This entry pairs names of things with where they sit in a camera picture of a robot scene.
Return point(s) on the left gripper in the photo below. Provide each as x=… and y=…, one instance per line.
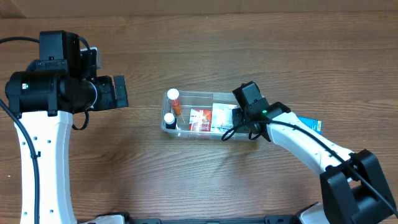
x=120, y=91

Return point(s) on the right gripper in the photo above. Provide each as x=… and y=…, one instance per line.
x=237, y=116

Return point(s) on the white blue box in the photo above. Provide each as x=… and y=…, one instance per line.
x=222, y=117

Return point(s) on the red white box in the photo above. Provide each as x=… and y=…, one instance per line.
x=200, y=120

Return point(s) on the orange bottle white cap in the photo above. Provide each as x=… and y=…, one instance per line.
x=173, y=96

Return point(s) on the black bottle white cap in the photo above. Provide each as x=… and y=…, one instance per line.
x=170, y=121

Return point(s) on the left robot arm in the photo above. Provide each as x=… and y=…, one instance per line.
x=42, y=101

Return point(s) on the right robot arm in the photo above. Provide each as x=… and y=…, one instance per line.
x=353, y=185

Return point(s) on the clear plastic container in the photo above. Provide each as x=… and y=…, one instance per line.
x=194, y=100

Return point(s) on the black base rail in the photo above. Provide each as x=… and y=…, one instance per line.
x=125, y=218

